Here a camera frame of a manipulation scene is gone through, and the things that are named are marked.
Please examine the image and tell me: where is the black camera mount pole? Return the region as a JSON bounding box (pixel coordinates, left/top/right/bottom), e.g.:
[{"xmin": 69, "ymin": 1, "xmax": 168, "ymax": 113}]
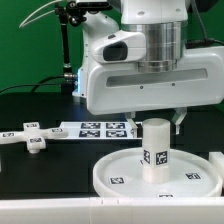
[{"xmin": 55, "ymin": 1, "xmax": 86, "ymax": 95}]

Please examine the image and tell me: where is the white round table top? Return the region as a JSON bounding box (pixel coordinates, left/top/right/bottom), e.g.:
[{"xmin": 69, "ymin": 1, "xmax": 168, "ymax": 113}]
[{"xmin": 93, "ymin": 147, "xmax": 223, "ymax": 198}]

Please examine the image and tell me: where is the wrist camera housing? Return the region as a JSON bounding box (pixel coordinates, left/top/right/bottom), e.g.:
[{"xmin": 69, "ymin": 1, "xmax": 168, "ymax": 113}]
[{"xmin": 91, "ymin": 30, "xmax": 146, "ymax": 64}]

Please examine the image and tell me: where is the white cross-shaped table base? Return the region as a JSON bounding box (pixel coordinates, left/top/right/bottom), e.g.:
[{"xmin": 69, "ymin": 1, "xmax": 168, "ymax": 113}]
[{"xmin": 0, "ymin": 122, "xmax": 68, "ymax": 154}]

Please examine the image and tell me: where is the white marker sheet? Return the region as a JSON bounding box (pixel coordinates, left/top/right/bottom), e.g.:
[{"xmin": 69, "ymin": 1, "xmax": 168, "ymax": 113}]
[{"xmin": 60, "ymin": 122, "xmax": 136, "ymax": 140}]

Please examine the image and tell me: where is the black cable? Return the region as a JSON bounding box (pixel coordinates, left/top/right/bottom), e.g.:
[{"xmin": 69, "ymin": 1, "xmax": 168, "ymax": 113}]
[{"xmin": 0, "ymin": 75, "xmax": 68, "ymax": 96}]

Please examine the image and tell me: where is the white block at right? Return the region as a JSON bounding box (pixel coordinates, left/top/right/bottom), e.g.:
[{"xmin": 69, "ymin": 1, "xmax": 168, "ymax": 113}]
[{"xmin": 209, "ymin": 152, "xmax": 224, "ymax": 182}]

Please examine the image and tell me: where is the white cable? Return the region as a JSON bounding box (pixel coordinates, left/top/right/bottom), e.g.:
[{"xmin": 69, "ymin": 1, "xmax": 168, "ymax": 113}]
[{"xmin": 18, "ymin": 0, "xmax": 64, "ymax": 29}]

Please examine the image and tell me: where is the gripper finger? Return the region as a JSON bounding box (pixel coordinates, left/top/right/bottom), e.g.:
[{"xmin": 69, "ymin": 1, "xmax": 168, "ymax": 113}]
[
  {"xmin": 125, "ymin": 112, "xmax": 143, "ymax": 137},
  {"xmin": 172, "ymin": 107, "xmax": 187, "ymax": 134}
]

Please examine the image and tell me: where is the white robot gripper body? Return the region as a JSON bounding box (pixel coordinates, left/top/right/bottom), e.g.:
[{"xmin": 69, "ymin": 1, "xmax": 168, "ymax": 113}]
[{"xmin": 86, "ymin": 47, "xmax": 224, "ymax": 115}]

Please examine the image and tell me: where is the white front rail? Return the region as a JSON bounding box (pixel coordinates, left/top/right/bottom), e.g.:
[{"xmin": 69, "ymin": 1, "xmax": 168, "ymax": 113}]
[{"xmin": 0, "ymin": 197, "xmax": 224, "ymax": 224}]

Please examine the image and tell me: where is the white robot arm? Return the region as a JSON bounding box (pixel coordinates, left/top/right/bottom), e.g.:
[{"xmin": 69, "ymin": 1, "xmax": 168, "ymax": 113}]
[{"xmin": 86, "ymin": 0, "xmax": 224, "ymax": 116}]

